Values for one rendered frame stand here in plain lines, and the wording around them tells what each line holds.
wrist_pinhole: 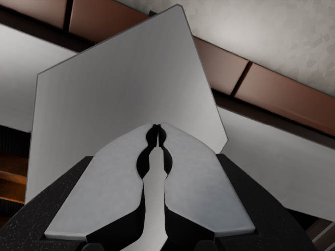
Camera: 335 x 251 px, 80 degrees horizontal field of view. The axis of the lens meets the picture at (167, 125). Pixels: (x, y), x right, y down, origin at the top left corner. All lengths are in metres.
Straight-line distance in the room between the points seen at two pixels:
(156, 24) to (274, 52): 0.28
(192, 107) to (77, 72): 0.10
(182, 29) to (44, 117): 0.14
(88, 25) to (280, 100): 0.22
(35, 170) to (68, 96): 0.10
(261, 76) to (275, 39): 0.17
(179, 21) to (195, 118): 0.08
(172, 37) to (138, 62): 0.03
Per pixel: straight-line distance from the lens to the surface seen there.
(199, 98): 0.18
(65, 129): 0.21
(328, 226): 0.44
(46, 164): 0.25
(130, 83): 0.18
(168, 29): 0.17
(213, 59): 0.22
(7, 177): 0.59
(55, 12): 0.23
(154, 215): 0.27
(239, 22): 0.38
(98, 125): 0.20
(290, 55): 0.42
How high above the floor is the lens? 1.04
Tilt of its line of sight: 63 degrees down
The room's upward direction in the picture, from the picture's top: 177 degrees clockwise
